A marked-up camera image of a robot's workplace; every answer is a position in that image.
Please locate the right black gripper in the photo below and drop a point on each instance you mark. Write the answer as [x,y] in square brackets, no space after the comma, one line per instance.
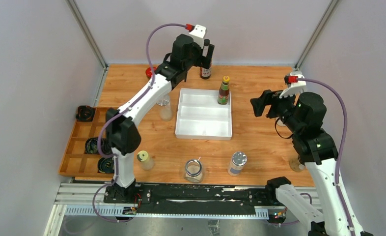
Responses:
[264,99]

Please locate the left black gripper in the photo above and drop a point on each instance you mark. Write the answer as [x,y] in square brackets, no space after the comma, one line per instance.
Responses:
[202,61]

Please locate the black cap soy sauce bottle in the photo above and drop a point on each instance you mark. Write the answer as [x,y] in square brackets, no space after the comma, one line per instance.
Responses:
[205,73]

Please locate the yellow cap sauce bottle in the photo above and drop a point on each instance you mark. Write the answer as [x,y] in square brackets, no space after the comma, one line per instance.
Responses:
[224,92]

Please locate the white divided tray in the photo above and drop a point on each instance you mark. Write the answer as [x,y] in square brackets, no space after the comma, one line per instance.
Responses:
[201,117]

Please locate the silver lid peppercorn bottle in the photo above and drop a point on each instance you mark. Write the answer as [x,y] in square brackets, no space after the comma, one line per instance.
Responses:
[237,163]

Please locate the red lid brown jar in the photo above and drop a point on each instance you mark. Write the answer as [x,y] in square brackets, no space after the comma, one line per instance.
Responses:
[150,72]

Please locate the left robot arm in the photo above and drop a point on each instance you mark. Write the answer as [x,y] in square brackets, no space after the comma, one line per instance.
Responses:
[122,124]

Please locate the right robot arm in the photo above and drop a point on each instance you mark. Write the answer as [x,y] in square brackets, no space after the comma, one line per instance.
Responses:
[317,151]

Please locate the silver lid shaker jar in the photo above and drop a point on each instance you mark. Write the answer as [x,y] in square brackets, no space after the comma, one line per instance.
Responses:
[165,110]

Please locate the black cap grinder bottle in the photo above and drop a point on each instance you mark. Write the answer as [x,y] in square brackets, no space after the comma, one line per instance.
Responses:
[296,165]

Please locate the round glass jar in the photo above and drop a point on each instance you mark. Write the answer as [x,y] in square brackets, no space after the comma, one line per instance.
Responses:
[194,171]

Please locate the yellow lid spice bottle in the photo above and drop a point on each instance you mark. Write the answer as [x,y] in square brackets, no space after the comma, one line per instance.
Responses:
[145,160]

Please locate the dark coil in organizer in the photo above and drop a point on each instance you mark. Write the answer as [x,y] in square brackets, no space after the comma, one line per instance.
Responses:
[105,165]

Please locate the wooden compartment organizer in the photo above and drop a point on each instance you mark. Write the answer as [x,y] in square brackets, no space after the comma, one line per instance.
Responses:
[76,162]

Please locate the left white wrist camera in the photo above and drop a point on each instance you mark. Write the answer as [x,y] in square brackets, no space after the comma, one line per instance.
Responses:
[197,33]

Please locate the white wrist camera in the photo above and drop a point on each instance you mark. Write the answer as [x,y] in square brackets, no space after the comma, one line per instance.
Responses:
[295,84]
[197,33]

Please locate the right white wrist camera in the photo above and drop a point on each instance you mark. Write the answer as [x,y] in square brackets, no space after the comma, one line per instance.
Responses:
[295,84]

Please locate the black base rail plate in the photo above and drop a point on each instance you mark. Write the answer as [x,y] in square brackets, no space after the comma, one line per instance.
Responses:
[194,199]

